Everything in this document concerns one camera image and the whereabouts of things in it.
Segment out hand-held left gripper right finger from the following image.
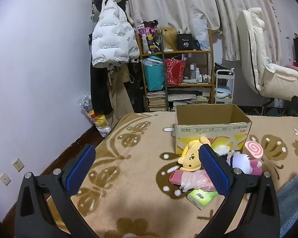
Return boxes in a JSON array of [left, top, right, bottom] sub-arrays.
[[197, 144, 282, 238]]

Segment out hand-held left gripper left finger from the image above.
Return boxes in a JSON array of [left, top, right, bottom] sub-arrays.
[[15, 144, 100, 238]]

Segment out white-haired plush doll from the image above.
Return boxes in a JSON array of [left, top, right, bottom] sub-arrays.
[[226, 151, 251, 173]]

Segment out pink packet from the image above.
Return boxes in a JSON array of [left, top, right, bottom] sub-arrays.
[[169, 169, 218, 192]]

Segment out green tissue packet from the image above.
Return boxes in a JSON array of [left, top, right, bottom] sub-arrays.
[[187, 188, 218, 210]]

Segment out yellow bear plush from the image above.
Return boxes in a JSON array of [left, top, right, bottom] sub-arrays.
[[177, 136, 211, 171]]

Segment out pink rabbit plush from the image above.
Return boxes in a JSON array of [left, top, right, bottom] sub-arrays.
[[248, 159, 263, 176]]

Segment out pink swirl plush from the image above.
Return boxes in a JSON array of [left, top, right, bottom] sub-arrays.
[[242, 141, 264, 159]]

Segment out cardboard box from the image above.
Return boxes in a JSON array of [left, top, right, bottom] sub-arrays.
[[174, 104, 252, 155]]

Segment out white fluffy pompom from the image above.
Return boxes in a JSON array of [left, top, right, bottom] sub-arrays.
[[215, 146, 230, 156]]

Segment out plastic bag of toys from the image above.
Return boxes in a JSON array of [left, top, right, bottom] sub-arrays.
[[78, 93, 112, 137]]

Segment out black trousers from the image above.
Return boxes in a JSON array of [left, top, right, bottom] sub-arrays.
[[89, 33, 113, 116]]

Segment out pile of books and papers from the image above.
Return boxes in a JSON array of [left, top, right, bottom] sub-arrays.
[[167, 87, 210, 112]]

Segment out beige coat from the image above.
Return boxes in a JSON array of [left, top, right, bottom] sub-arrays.
[[107, 66, 134, 127]]

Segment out blue cloth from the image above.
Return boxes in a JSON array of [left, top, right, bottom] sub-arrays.
[[276, 165, 298, 238]]

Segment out stack of books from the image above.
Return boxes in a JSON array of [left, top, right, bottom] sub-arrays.
[[146, 90, 167, 112]]

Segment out dark hanging garment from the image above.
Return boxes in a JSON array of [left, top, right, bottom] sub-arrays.
[[125, 62, 146, 113]]

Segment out white trolley cart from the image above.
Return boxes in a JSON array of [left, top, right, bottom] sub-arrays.
[[214, 68, 235, 105]]

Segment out group of white bottles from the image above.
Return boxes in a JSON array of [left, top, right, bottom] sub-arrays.
[[189, 64, 212, 84]]

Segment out green pole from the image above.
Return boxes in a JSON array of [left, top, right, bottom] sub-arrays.
[[159, 28, 169, 112]]

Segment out black bag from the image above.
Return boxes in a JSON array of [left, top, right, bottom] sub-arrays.
[[214, 62, 235, 73]]

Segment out red gift bag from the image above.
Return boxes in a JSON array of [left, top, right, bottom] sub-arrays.
[[164, 58, 187, 85]]

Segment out cream padded chair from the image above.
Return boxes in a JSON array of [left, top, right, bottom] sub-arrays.
[[236, 7, 298, 116]]

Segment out teal gift bag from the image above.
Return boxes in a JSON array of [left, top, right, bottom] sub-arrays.
[[142, 56, 165, 91]]

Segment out wooden shelf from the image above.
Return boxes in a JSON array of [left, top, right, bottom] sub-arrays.
[[136, 28, 215, 112]]

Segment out black box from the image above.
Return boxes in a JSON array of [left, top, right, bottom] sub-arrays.
[[177, 33, 195, 51]]

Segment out white puffer jacket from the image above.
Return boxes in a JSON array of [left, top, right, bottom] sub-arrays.
[[91, 0, 140, 68]]

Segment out white plastic bag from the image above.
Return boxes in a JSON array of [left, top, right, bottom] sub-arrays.
[[190, 18, 211, 51]]

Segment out blonde wig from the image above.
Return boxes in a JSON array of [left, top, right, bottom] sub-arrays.
[[158, 27, 178, 51]]

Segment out purple printed bag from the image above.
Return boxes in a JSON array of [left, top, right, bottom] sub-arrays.
[[138, 20, 162, 54]]

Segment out white patterned curtain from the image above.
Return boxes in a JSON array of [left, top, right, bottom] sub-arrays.
[[120, 0, 288, 61]]

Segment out wall socket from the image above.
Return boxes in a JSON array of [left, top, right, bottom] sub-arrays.
[[0, 173, 12, 186], [12, 157, 25, 172]]

